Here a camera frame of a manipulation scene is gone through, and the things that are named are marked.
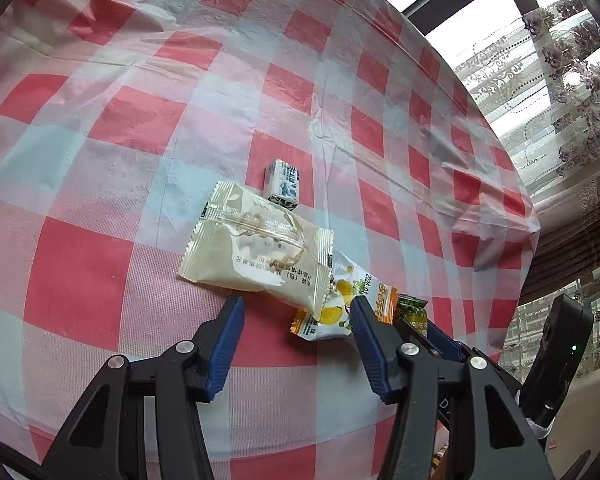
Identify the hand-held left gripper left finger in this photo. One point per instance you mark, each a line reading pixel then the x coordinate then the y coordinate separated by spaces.
pixel 225 345

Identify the pink embroidered curtain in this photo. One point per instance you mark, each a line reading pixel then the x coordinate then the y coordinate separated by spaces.
pixel 580 230

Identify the small white blue candy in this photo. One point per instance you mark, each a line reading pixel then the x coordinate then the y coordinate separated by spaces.
pixel 282 182

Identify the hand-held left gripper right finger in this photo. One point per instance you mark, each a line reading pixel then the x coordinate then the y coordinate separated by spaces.
pixel 375 355

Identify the beige snack packet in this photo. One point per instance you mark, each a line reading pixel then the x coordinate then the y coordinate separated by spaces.
pixel 250 260

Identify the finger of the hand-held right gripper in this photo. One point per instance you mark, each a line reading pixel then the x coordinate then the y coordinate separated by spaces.
pixel 440 335

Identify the green yellow snack packet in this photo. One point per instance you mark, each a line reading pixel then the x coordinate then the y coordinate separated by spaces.
pixel 412 312

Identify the white lace curtain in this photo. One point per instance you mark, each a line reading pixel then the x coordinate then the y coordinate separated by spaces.
pixel 555 110

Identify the red white checkered tablecloth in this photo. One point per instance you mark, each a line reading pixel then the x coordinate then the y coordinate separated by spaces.
pixel 105 135

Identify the orange white snack packet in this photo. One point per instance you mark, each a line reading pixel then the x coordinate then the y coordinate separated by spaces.
pixel 330 315

